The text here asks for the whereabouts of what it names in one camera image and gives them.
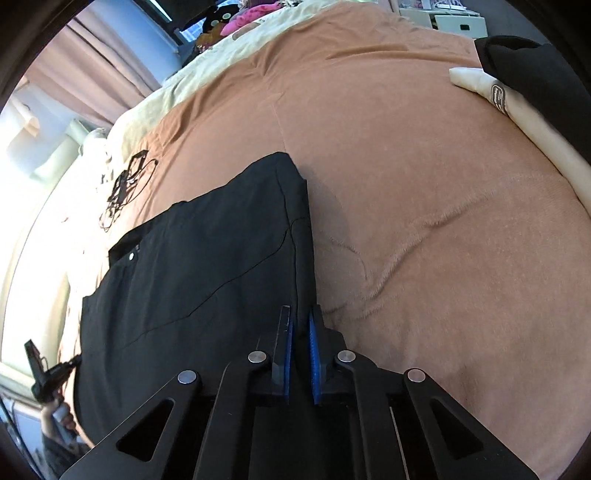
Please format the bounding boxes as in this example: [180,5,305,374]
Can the white pillow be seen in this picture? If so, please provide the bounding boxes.
[78,127,112,158]

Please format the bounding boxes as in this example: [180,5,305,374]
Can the bed with brown blanket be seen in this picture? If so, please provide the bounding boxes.
[60,0,591,480]

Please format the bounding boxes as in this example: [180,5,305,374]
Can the tangled black cables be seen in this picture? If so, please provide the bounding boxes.
[97,150,160,232]

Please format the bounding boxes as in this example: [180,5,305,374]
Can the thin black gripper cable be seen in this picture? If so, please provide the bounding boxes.
[0,399,22,459]

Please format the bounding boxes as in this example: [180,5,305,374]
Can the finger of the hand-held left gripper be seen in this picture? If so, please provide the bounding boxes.
[46,354,83,377]

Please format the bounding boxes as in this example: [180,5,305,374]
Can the person's left hand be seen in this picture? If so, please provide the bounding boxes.
[41,398,78,439]

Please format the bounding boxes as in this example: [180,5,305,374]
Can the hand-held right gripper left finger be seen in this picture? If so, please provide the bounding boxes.
[60,305,296,480]

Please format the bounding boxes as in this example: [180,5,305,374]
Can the white padded headboard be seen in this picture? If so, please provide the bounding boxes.
[0,78,116,370]

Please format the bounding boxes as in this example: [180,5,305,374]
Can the white bed sheet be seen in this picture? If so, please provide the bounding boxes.
[9,148,153,367]

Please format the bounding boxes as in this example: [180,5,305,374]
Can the cream duvet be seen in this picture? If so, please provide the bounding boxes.
[108,0,333,154]

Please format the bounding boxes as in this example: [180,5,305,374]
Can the black plush toy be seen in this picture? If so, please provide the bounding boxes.
[196,4,234,48]

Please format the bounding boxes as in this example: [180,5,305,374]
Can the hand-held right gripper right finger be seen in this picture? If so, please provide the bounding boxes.
[307,304,541,480]

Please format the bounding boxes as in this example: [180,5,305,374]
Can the white nightstand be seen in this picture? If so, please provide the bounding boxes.
[399,6,488,36]

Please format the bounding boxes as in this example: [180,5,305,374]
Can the folded beige cloth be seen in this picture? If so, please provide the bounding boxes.
[450,67,591,208]

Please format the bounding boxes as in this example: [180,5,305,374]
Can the pink curtain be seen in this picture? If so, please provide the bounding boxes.
[28,9,182,131]

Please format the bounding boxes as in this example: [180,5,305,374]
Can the folded black clothes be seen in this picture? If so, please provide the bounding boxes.
[475,34,591,168]

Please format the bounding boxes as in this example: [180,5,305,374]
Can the black jacket with yellow logo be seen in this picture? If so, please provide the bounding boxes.
[74,151,320,448]

